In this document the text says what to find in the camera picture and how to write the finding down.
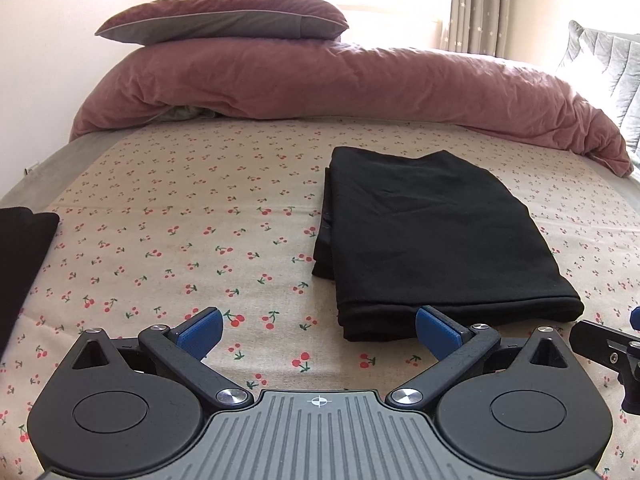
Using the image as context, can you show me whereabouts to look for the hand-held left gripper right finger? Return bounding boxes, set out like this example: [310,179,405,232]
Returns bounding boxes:
[387,305,573,407]

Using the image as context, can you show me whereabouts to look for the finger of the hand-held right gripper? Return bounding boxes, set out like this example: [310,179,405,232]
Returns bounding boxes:
[570,305,640,416]

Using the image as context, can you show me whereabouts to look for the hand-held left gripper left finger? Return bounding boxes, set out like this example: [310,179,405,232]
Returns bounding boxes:
[70,306,253,408]

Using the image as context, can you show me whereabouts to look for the black pants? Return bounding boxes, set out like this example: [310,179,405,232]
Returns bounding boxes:
[0,206,61,357]
[311,146,586,344]

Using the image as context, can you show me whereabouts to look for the cherry print bed sheet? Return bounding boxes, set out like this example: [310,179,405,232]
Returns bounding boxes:
[0,115,640,480]

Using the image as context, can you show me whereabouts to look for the grey cloth under duvet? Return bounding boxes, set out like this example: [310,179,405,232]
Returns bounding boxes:
[157,104,223,122]

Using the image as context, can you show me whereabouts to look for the grey bed cover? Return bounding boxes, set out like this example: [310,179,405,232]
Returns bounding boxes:
[0,130,108,198]

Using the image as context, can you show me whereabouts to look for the pink duvet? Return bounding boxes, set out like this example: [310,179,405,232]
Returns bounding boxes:
[69,35,635,178]

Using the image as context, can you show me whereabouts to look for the grey quilted pillow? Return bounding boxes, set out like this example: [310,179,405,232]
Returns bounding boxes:
[554,20,640,162]

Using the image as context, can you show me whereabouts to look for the pink and grey pillow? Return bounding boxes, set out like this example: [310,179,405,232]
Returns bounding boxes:
[94,0,350,43]

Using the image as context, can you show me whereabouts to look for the grey star print curtain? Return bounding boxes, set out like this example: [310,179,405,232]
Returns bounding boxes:
[449,0,532,59]

